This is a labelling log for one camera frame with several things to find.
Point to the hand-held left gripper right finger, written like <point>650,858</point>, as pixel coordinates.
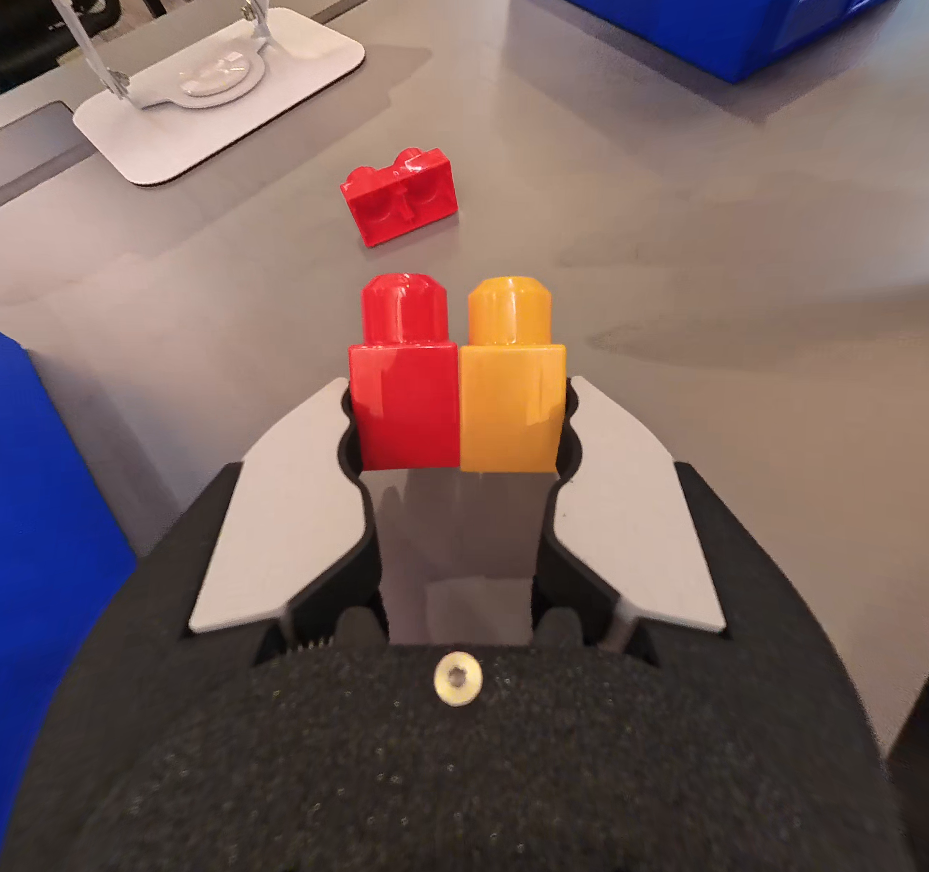
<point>639,524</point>

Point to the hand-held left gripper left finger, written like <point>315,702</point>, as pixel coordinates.
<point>283,524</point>

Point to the red one-stud block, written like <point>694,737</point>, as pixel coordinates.
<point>403,400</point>

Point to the yellow one-stud block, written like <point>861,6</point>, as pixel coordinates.
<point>512,408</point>

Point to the blue plastic bin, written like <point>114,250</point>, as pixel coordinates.
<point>653,9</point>
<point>51,524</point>

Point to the red two-stud block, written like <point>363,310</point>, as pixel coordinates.
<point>399,201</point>

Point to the grey desk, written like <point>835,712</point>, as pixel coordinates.
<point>689,270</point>

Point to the black office chair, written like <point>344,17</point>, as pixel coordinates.
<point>43,23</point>

